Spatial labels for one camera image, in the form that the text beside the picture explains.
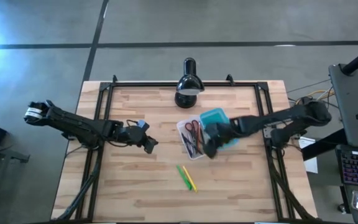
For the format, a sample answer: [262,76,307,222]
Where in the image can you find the red and black scissors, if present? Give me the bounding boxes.
[184,119,202,150]

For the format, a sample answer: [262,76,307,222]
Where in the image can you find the green marker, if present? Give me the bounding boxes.
[175,164,193,191]

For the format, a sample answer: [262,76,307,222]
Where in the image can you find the grey side desk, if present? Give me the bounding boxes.
[301,63,358,161]

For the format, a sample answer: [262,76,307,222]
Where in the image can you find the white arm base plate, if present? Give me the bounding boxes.
[262,119,292,139]

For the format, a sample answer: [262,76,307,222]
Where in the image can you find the long black pen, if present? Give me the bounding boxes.
[180,132,198,157]

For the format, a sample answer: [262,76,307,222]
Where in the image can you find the blue plastic box lid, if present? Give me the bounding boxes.
[199,108,239,152]

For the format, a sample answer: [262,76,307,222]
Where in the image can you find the black metal table frame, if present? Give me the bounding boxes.
[75,73,293,222]

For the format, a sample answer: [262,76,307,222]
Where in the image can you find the black marker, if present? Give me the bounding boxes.
[183,136,203,156]

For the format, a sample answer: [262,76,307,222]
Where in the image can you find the clear plastic supply box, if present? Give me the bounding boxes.
[176,115,206,161]

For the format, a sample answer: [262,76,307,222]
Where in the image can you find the black floor stand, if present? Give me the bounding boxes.
[0,139,30,164]

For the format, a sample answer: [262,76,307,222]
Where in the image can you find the thin left arm cable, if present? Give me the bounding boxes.
[106,119,140,149]

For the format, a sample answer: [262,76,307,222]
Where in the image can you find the black cable bundle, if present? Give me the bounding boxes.
[267,146,316,222]
[56,146,104,222]

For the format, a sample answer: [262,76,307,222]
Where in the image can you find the black desk lamp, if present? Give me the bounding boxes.
[174,57,205,109]

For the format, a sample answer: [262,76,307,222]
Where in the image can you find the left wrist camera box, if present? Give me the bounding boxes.
[136,119,151,131]

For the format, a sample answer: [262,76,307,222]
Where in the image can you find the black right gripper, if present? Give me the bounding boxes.
[203,119,239,159]

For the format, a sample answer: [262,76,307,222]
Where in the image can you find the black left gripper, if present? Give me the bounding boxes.
[116,122,160,155]

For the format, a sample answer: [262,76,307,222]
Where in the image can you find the yellow cable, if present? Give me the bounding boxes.
[293,88,335,106]

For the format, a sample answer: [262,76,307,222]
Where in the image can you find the yellow marker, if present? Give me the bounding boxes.
[181,165,199,193]

